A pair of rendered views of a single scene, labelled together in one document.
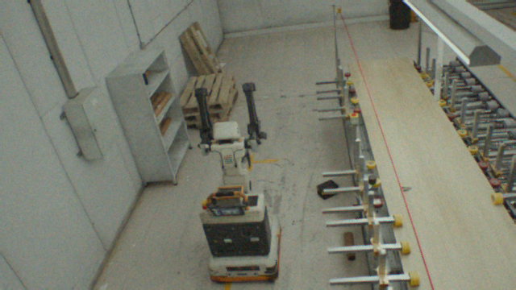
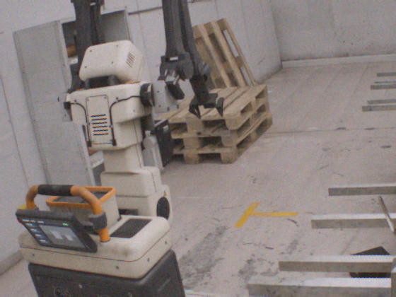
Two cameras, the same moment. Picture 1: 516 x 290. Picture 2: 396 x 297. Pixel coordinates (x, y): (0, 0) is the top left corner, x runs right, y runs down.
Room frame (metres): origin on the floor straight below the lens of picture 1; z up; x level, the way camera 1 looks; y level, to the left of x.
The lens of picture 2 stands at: (1.22, -0.55, 1.48)
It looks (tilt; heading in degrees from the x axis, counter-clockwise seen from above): 16 degrees down; 17
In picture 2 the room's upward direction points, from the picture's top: 10 degrees counter-clockwise
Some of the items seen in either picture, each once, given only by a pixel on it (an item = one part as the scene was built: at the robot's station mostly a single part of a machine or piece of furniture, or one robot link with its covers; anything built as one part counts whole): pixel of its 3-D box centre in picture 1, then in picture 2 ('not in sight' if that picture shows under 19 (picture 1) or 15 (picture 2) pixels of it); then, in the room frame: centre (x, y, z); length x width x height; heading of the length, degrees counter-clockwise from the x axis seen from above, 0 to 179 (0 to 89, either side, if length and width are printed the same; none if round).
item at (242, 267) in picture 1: (243, 267); not in sight; (2.43, 0.35, 0.23); 0.41 x 0.02 x 0.08; 80
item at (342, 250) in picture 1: (366, 248); not in sight; (1.76, -0.55, 0.95); 0.50 x 0.04 x 0.04; 80
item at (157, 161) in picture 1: (154, 117); (91, 114); (4.68, 1.31, 0.78); 0.90 x 0.45 x 1.55; 170
